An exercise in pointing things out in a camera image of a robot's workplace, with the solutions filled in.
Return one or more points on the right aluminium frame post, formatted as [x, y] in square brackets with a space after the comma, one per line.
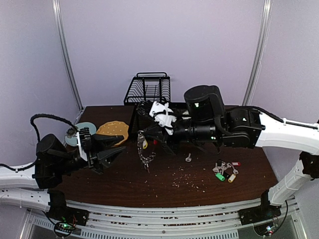
[261, 46]

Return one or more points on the left aluminium frame post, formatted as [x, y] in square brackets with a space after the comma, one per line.
[66, 58]

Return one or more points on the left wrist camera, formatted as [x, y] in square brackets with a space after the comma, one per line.
[83, 136]

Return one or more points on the large keyring with red grip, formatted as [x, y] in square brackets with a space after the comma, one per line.
[147, 155]

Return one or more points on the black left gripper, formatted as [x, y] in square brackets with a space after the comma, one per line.
[104, 161]

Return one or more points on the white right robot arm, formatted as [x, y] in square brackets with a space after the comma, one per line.
[283, 133]

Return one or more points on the yellow polka dot plate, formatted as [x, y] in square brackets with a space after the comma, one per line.
[114, 128]

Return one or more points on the bunch of tagged keys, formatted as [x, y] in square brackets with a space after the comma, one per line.
[226, 171]

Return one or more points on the black metal dish rack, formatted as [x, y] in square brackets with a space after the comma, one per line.
[149, 87]

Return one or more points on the aluminium frame post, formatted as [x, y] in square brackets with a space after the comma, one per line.
[66, 58]
[261, 46]

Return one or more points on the yellow key tag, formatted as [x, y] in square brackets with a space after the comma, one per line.
[145, 144]

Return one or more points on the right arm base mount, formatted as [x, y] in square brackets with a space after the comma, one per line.
[262, 212]

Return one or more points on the light blue flower plate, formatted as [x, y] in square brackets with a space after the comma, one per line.
[71, 134]

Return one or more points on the metal table edge rail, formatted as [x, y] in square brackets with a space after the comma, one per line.
[200, 222]

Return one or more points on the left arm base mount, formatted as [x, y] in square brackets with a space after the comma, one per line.
[64, 218]

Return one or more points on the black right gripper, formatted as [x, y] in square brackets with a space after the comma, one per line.
[167, 136]

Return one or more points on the loose silver key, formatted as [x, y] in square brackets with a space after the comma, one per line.
[188, 158]

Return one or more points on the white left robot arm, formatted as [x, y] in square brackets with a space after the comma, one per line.
[32, 185]

